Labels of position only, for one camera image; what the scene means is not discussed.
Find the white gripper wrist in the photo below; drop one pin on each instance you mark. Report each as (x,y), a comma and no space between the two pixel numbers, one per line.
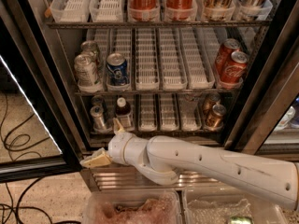
(117,148)

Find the silver redbull can front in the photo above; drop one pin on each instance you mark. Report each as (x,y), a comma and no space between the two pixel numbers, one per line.
(99,120)

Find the silver redbull can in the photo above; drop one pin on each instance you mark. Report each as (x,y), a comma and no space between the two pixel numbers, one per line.
(99,100)
(99,120)

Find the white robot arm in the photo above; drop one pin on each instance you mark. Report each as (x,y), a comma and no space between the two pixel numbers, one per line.
(162,158)

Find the steel fridge base grille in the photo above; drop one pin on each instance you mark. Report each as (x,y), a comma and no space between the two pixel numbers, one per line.
(118,176)

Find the silver redbull can rear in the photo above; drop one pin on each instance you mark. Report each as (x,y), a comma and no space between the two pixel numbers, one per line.
(99,100)

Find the open fridge glass door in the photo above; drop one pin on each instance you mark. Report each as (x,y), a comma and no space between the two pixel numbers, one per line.
(38,135)

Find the blue pepsi can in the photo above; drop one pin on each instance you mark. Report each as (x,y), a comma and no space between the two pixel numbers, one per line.
(117,69)

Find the white can front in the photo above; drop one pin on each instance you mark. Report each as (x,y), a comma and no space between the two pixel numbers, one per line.
(86,70)

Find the white can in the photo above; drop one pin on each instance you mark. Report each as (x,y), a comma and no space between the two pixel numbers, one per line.
(86,70)
(90,47)

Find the white can rear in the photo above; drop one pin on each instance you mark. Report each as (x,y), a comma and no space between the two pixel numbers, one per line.
(90,47)

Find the gold can front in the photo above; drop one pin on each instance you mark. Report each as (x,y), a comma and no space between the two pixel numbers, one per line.
(215,116)

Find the gold can rear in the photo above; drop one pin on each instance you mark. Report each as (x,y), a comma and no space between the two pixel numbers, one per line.
(211,99)

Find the red coke can front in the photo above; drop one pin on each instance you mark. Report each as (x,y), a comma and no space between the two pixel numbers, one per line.
(234,67)

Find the red coke can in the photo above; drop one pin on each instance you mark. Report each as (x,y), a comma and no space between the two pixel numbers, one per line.
(227,47)
(234,67)

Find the green can in bin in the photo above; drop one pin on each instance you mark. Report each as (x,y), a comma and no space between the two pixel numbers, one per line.
(240,220)

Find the red coke can rear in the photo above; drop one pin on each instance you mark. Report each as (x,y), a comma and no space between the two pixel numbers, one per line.
(227,47)

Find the brown bottle white cap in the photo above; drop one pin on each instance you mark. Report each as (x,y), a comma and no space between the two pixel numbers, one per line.
(124,113)

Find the left clear plastic bin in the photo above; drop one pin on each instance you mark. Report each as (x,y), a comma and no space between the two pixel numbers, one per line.
(133,206)

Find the clear plastic bin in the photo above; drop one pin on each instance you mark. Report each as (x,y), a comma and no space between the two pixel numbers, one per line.
(133,206)
(216,203)

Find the right clear plastic bin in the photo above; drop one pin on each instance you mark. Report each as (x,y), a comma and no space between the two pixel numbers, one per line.
(216,203)

